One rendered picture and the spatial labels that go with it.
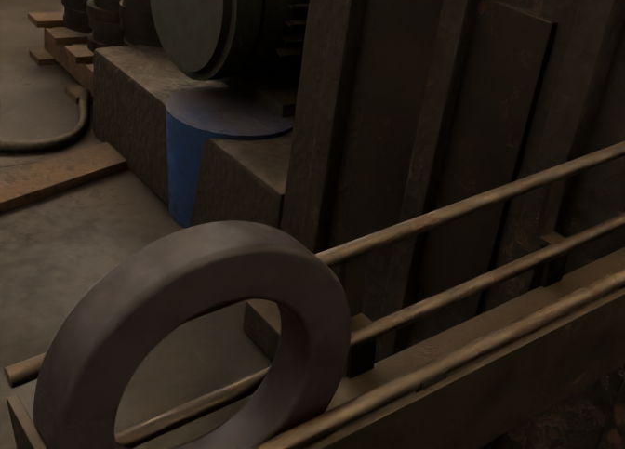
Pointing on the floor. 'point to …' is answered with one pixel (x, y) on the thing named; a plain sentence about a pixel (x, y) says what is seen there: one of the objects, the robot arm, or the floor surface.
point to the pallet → (94, 26)
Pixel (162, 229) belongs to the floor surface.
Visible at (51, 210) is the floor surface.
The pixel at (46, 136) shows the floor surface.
